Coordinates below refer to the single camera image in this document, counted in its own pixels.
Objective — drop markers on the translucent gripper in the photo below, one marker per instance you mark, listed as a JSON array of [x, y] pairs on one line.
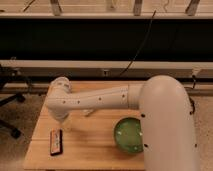
[[65, 125]]

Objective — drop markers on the black rectangular eraser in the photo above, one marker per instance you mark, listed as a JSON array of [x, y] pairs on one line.
[[56, 146]]

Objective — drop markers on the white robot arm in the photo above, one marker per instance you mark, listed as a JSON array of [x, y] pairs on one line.
[[168, 129]]

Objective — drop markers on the white plastic bottle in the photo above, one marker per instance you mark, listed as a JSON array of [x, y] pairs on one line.
[[88, 112]]

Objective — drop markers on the white paper cup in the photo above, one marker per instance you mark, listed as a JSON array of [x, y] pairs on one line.
[[61, 81]]

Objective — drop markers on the green bowl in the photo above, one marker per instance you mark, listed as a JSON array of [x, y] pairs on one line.
[[128, 135]]

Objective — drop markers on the black office chair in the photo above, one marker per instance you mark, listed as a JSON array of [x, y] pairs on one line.
[[4, 77]]

